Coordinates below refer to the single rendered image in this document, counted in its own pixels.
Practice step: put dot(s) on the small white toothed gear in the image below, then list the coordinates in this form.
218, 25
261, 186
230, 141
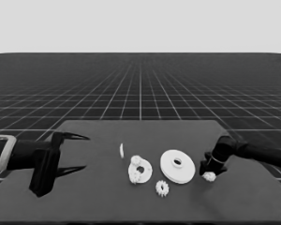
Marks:
159, 189
132, 178
133, 160
210, 177

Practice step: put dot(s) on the large thick white disc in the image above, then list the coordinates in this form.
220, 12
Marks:
186, 173

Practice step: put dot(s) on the small thin T-shaped piece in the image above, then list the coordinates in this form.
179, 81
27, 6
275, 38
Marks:
121, 150

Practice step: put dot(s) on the white round carrier with pins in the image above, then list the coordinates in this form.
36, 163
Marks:
147, 170

